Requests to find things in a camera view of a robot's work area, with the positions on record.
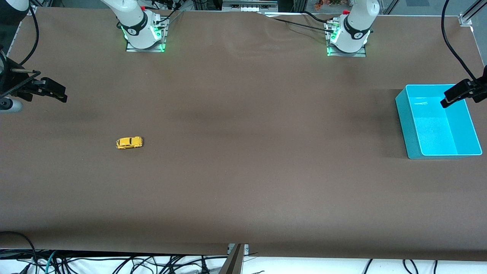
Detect yellow beetle toy car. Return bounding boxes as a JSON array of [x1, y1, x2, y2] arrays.
[[116, 136, 143, 150]]

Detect teal plastic bin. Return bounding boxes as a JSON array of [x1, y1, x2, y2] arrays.
[[395, 84, 483, 159]]

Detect white power strip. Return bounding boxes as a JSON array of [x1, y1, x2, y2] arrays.
[[222, 0, 279, 12]]

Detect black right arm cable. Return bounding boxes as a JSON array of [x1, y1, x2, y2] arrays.
[[19, 5, 40, 66]]

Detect aluminium frame profile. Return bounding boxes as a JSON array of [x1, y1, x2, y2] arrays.
[[458, 0, 487, 27]]

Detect black base cable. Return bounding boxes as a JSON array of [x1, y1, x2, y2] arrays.
[[154, 10, 185, 29]]

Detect black looped floor cable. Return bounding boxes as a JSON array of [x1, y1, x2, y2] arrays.
[[0, 231, 37, 274]]

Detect short black table cable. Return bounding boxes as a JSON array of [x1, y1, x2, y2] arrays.
[[302, 11, 333, 23]]

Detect teal floor cable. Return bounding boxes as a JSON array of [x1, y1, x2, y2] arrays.
[[44, 250, 58, 274]]

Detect long black table cable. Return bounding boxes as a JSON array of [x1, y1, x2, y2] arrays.
[[259, 11, 335, 34]]

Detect metal table edge bracket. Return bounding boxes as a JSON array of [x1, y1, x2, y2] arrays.
[[219, 244, 250, 274]]

